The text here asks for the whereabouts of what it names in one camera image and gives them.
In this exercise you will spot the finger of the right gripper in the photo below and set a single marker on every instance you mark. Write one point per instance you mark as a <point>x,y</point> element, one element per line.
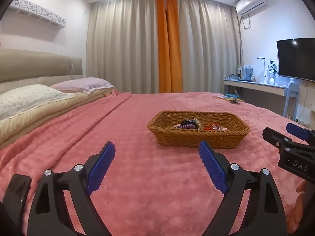
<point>301,133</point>
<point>275,138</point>

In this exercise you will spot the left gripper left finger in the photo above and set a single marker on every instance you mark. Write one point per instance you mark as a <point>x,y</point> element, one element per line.
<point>49,214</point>

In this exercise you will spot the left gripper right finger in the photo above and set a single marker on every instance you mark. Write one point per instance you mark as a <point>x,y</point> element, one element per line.
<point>264,213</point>

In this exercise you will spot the pink bow hair clip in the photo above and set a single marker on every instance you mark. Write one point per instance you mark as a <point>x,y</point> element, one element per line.
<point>219,128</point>

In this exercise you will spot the black smart watch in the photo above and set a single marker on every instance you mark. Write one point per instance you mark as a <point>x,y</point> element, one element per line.
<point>189,124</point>

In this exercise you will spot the person's right hand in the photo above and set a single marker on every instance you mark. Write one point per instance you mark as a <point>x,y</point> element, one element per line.
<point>296,214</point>

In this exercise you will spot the white desk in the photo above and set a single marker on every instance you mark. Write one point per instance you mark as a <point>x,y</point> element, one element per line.
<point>273,89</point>

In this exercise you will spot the booklets on bed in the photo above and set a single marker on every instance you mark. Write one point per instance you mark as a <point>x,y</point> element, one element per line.
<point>230,99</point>

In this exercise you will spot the white vase with plant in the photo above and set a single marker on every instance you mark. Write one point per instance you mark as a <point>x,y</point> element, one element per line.
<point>272,74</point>

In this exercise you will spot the items on desk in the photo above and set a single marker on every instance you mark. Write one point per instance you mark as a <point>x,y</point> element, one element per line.
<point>244,73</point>

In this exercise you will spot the black television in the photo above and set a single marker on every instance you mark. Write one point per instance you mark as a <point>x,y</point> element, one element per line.
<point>296,58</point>

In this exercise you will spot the white desk lamp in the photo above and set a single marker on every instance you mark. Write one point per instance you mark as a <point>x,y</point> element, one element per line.
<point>264,69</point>

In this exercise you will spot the beige folded quilt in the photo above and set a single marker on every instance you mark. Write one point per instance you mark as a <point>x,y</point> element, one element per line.
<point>22,124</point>

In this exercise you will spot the brown wicker basket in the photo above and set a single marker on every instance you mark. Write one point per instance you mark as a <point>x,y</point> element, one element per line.
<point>166,128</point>

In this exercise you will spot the white floral pillow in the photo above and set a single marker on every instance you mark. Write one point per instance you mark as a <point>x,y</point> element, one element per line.
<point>22,99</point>

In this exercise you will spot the lilac pillow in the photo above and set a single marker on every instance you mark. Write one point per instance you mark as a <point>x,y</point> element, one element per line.
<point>83,85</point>

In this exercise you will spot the orange curtain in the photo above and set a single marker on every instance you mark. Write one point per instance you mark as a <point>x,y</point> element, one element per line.
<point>170,70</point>

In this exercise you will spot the white air conditioner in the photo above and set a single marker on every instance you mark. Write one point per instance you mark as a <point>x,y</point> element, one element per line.
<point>246,7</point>

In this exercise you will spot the beige padded headboard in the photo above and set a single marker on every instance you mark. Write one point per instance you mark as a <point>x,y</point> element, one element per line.
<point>22,68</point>

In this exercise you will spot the beige curtain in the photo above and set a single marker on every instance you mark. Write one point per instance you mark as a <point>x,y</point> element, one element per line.
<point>122,44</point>

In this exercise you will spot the white wall shelf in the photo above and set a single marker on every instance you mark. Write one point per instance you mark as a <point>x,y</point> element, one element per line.
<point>37,12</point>

